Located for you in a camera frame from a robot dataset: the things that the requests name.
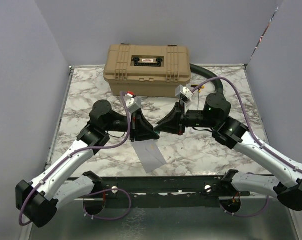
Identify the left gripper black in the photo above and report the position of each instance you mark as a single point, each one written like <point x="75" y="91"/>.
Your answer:
<point x="141" y="129"/>

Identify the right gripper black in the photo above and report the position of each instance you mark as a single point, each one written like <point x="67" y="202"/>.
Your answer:
<point x="173" y="123"/>

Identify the grey envelope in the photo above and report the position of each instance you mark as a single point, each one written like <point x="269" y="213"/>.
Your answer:
<point x="149" y="155"/>

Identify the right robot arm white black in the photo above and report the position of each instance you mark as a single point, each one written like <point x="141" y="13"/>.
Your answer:
<point x="286" y="182"/>

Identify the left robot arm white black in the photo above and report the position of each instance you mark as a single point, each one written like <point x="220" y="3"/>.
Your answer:
<point x="40" y="199"/>

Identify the tan plastic tool case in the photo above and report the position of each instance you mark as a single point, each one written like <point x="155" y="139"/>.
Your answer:
<point x="146" y="70"/>

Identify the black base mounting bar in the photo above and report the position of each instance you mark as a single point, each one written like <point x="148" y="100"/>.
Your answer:
<point x="162" y="192"/>

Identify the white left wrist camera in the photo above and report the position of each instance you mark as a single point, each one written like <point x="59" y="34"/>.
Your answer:
<point x="133" y="103"/>

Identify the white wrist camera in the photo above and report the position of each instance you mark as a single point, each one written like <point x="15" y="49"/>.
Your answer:
<point x="183" y="93"/>
<point x="133" y="103"/>

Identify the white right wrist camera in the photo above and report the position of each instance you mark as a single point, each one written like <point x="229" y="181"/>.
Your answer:
<point x="183" y="93"/>

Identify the yellow black T-handle hex key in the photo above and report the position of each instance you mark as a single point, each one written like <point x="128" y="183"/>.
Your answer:
<point x="193" y="86"/>

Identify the aluminium frame rail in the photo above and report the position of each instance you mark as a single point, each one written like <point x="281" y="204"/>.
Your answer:
<point x="60" y="118"/>

